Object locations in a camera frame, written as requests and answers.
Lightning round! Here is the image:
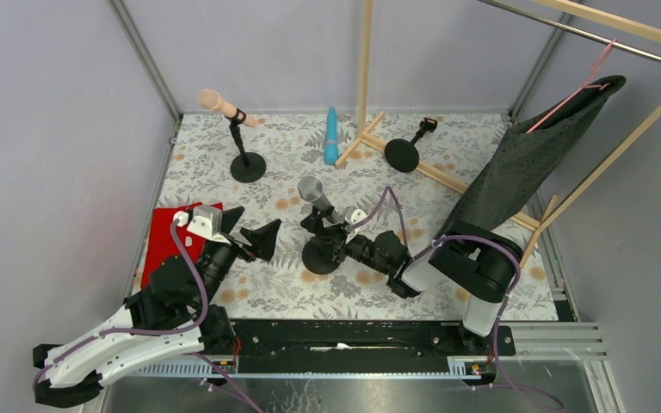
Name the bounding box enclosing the dark dotted hanging cloth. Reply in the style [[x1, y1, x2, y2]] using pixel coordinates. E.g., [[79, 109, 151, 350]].
[[436, 75, 627, 236]]

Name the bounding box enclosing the purple cable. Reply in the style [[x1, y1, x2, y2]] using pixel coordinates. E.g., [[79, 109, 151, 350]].
[[32, 213, 266, 413], [353, 185, 565, 413]]

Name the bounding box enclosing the red folded shirt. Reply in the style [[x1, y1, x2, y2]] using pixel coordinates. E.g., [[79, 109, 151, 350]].
[[140, 202, 207, 290]]

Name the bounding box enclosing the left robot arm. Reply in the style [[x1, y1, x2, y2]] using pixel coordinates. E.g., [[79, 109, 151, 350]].
[[33, 202, 281, 409]]

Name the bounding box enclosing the beige microphone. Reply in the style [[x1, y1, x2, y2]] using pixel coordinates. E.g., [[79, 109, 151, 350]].
[[198, 89, 259, 127]]

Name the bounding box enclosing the grey microphone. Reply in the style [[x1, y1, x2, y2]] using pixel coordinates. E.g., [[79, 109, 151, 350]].
[[298, 176, 341, 224]]

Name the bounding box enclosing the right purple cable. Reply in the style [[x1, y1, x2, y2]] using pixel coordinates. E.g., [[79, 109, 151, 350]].
[[353, 185, 565, 413]]

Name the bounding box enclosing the black mic stand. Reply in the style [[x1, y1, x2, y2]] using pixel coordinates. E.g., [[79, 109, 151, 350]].
[[300, 206, 346, 274], [228, 108, 268, 184], [384, 117, 438, 173]]

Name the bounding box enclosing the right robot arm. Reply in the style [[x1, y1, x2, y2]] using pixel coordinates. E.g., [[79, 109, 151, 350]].
[[302, 207, 522, 358]]

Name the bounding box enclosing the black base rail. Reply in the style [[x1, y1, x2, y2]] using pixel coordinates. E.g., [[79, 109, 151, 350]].
[[203, 319, 516, 374]]

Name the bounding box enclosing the pink wire hanger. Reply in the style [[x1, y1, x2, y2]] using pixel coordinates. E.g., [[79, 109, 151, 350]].
[[526, 39, 617, 133]]

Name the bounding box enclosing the floral table mat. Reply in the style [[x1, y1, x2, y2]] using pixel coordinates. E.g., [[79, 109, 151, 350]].
[[126, 113, 557, 320]]

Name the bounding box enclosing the blue microphone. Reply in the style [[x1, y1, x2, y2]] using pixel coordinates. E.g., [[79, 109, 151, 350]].
[[323, 107, 339, 165]]

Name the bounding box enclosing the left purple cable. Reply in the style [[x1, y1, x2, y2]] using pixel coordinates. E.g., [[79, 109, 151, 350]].
[[32, 213, 266, 413]]

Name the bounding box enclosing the wooden clothes rack frame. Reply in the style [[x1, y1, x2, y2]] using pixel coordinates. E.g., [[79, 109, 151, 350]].
[[336, 0, 661, 269]]

